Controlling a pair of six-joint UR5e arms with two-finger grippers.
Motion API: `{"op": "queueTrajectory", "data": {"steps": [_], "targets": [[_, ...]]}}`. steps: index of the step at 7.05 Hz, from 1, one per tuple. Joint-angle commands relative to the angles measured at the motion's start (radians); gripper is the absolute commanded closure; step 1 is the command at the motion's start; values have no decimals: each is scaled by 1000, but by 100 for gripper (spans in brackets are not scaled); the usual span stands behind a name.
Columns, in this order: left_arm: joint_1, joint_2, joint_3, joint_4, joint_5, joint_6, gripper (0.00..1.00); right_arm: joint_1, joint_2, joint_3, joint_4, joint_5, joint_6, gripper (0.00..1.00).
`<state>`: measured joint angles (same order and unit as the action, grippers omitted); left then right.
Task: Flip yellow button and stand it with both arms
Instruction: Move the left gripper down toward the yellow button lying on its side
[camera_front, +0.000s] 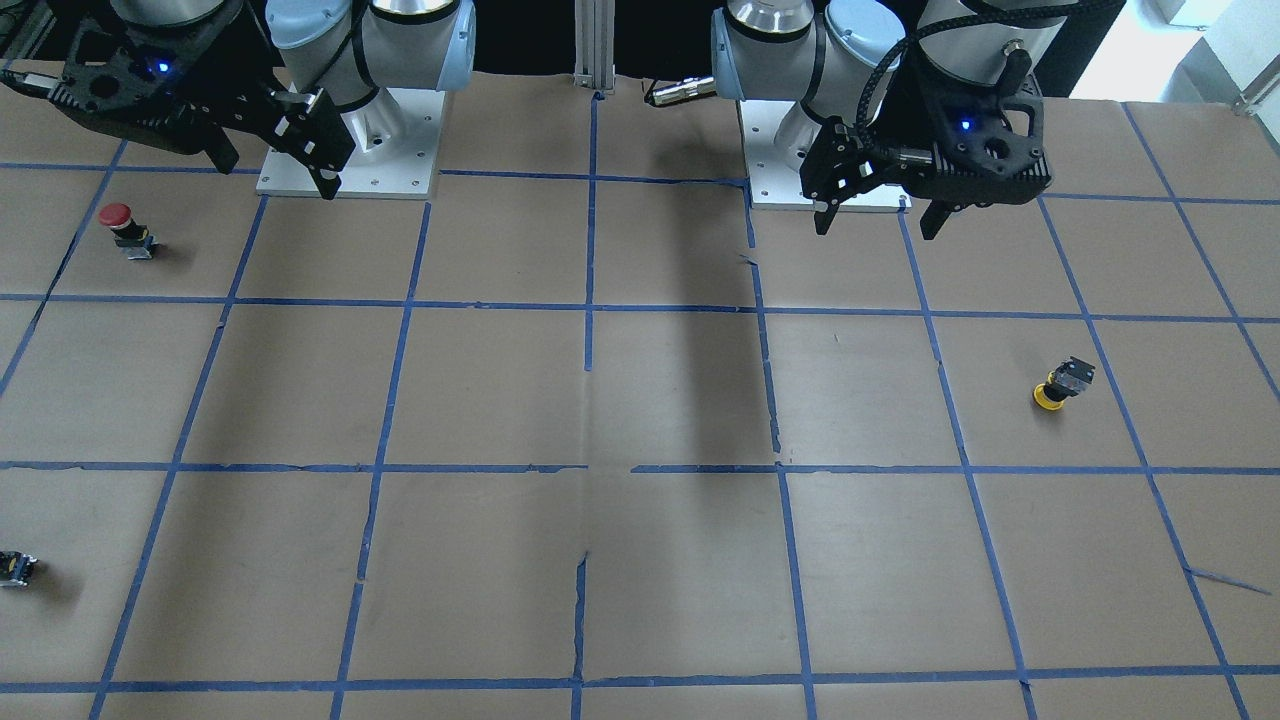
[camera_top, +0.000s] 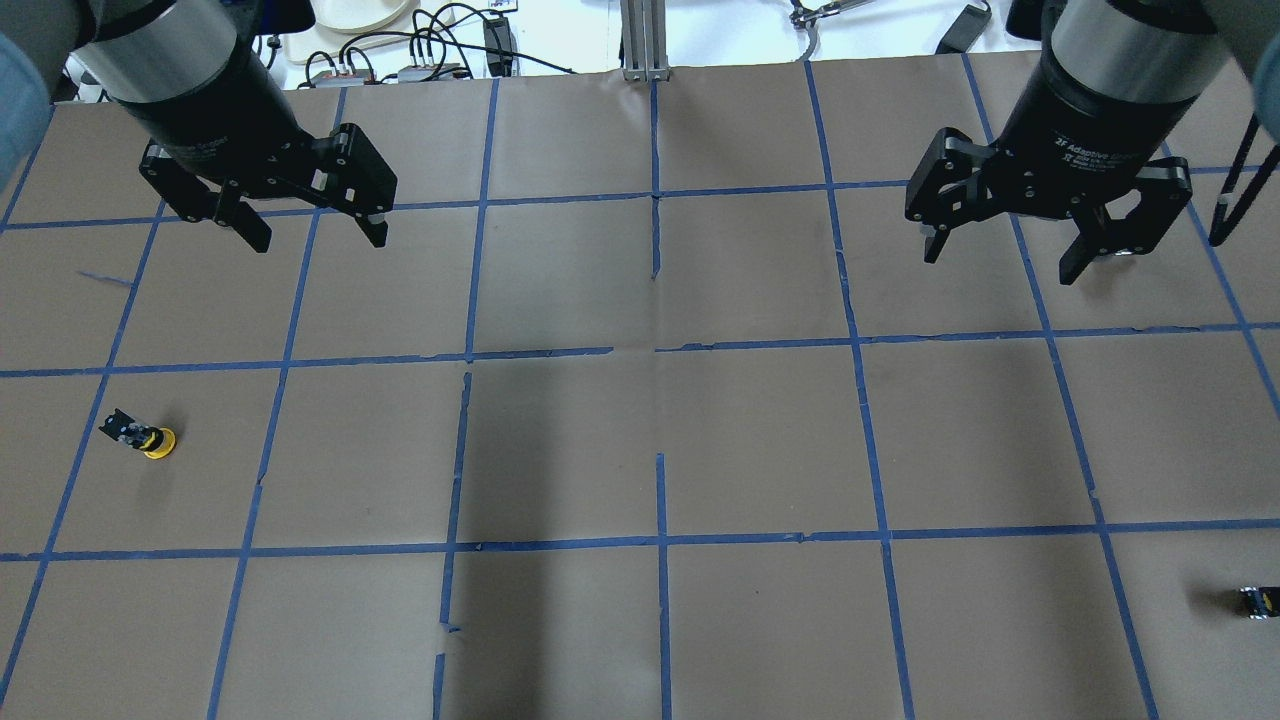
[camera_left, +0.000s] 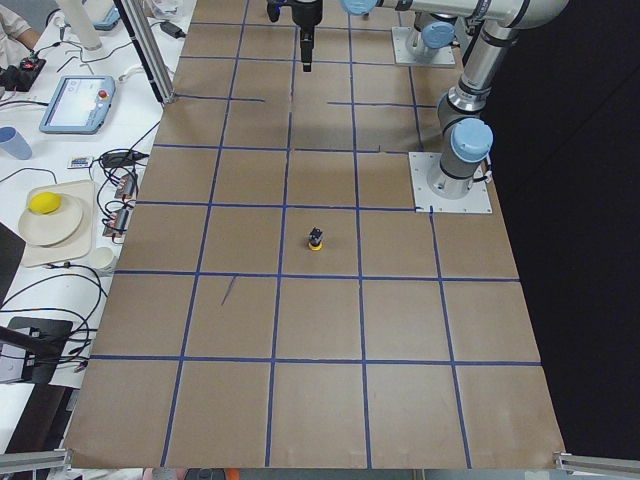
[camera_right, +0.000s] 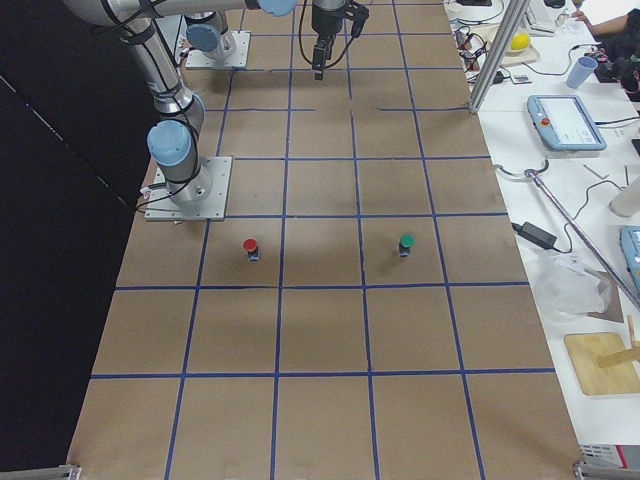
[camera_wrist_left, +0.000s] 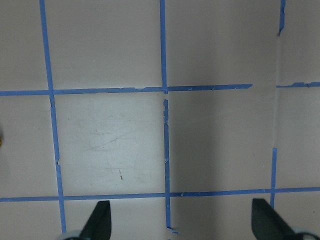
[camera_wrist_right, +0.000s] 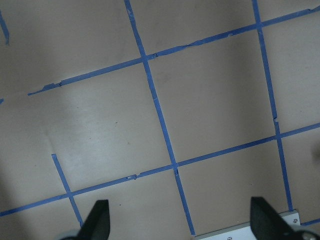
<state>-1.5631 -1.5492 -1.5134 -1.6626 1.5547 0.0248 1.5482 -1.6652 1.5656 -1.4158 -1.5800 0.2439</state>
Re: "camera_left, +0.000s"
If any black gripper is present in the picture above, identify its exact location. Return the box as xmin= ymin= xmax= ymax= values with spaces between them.
xmin=266 ymin=0 xmax=321 ymax=73

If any yellow push button switch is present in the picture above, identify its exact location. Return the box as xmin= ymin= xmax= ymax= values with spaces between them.
xmin=307 ymin=227 xmax=323 ymax=251

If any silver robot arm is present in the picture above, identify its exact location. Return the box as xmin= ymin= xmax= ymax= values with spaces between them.
xmin=266 ymin=0 xmax=456 ymax=72
xmin=341 ymin=1 xmax=568 ymax=199

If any black power adapter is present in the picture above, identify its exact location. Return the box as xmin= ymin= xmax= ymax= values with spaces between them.
xmin=160 ymin=21 xmax=186 ymax=39

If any white cylinder tube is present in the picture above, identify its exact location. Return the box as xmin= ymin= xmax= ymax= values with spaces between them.
xmin=56 ymin=0 xmax=102 ymax=51

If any blue teach pendant tablet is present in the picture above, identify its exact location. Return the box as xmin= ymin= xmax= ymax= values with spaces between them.
xmin=39 ymin=75 xmax=116 ymax=135

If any small circuit board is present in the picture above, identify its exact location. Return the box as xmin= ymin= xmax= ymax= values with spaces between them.
xmin=114 ymin=172 xmax=138 ymax=200
xmin=102 ymin=208 xmax=130 ymax=239

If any beige rectangular tray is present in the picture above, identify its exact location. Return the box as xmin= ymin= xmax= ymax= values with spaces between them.
xmin=18 ymin=180 xmax=96 ymax=267

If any yellow lemon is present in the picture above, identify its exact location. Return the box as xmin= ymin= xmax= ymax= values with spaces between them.
xmin=28 ymin=191 xmax=62 ymax=215

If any blue plastic cup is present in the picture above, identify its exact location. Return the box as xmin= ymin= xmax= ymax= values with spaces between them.
xmin=0 ymin=126 xmax=32 ymax=160

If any beige round plate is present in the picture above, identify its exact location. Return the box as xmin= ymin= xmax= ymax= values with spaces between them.
xmin=18 ymin=195 xmax=83 ymax=246

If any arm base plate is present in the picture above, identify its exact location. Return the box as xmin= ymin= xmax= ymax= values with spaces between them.
xmin=392 ymin=21 xmax=455 ymax=68
xmin=408 ymin=152 xmax=492 ymax=214

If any aluminium frame post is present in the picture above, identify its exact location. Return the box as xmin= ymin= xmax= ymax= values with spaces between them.
xmin=114 ymin=0 xmax=175 ymax=104

